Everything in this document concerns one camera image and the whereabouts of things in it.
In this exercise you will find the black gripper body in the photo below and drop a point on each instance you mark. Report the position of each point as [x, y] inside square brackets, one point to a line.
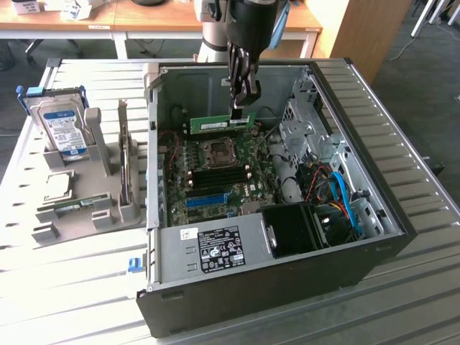
[251, 25]

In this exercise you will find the green RAM stick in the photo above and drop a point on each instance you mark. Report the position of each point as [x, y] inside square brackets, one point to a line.
[212, 124]
[72, 205]

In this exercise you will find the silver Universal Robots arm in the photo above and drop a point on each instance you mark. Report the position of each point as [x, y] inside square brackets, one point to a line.
[212, 36]

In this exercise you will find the black RAM slot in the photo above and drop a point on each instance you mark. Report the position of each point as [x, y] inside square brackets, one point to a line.
[221, 183]
[217, 175]
[219, 179]
[215, 171]

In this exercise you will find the CPU socket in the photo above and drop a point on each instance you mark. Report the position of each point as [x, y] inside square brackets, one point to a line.
[218, 152]

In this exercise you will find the metal disk bay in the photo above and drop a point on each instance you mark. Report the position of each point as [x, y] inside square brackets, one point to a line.
[298, 133]

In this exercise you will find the green motherboard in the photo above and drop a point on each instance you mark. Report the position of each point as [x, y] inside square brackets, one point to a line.
[248, 187]

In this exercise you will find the blue expansion slot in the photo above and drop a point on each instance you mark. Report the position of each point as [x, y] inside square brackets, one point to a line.
[206, 201]

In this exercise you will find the black expansion slot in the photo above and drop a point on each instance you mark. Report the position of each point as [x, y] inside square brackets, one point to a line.
[205, 212]

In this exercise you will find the wooden cabinet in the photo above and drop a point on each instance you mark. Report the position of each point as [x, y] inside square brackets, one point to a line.
[370, 32]

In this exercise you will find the black fan shroud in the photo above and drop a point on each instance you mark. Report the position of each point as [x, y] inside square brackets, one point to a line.
[291, 230]

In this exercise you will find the grey power supply with label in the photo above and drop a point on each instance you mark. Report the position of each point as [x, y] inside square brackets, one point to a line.
[215, 248]

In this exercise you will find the grey parts rack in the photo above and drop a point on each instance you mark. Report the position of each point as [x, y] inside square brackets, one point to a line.
[108, 172]

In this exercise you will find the white table leg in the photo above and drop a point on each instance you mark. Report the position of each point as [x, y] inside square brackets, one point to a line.
[418, 18]

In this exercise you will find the hard disk in blue caddy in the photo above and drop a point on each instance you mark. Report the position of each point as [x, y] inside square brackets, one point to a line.
[61, 125]

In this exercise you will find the white and blue packet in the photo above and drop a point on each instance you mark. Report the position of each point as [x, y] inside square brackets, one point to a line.
[74, 10]

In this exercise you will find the blue case latch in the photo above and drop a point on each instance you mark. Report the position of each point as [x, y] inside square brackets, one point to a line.
[135, 265]

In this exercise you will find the black open PC case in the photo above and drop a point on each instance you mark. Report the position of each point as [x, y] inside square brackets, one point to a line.
[273, 294]

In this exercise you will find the silver CPU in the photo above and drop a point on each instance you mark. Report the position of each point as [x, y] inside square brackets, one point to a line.
[58, 187]

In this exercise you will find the white cardboard box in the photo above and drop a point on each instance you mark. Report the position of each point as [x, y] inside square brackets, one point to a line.
[28, 6]

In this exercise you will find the wooden desk with white frame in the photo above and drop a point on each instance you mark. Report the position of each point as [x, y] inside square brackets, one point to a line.
[125, 21]

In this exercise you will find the graphics card with metal bracket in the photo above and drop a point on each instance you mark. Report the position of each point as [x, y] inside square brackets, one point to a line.
[124, 161]

